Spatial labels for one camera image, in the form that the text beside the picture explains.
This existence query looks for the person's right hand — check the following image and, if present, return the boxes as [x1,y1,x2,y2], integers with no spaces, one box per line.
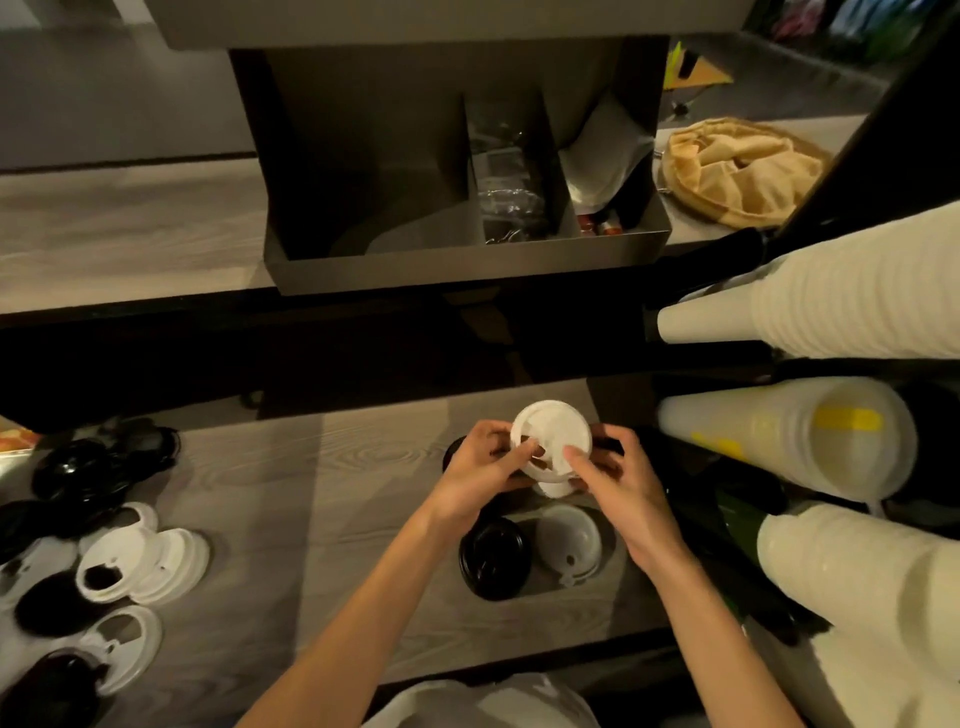
[562,423,695,583]

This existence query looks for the person's left hand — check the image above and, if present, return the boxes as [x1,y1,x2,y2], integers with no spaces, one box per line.
[423,419,545,545]

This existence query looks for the clear plastic lids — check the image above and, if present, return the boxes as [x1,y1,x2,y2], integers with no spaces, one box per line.
[534,503,604,588]

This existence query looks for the stack of white lids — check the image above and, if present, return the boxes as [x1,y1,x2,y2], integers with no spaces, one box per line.
[509,399,594,500]

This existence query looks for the dark metal organizer box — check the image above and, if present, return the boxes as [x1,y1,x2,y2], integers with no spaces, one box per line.
[146,0,755,298]

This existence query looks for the pile of mixed cup lids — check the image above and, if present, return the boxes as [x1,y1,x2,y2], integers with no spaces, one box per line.
[0,419,213,728]

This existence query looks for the person's left forearm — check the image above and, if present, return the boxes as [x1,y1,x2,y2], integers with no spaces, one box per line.
[236,517,459,728]

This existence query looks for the person's right forearm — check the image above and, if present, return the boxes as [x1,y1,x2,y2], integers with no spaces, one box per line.
[648,558,804,728]

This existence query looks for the translucent yellow print cup stack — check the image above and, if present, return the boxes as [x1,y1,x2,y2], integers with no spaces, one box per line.
[658,376,918,502]

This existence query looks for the white paper cup stack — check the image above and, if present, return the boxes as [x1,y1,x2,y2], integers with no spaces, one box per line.
[656,202,960,360]

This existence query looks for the white shirt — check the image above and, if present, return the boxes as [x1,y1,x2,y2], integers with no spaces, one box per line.
[363,672,601,728]

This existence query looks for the clear plastic bag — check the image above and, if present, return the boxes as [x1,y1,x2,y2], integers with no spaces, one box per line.
[468,123,553,245]

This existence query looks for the tan crumpled paper bundle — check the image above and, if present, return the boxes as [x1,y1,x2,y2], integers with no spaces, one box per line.
[659,116,834,230]

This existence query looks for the grey foil pouch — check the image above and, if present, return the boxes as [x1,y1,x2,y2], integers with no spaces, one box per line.
[558,97,658,215]

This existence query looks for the small wooden folding table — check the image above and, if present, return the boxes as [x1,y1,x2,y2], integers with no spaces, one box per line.
[663,41,735,114]

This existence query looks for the colourful background goods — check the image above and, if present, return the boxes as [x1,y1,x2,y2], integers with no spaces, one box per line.
[749,0,946,58]

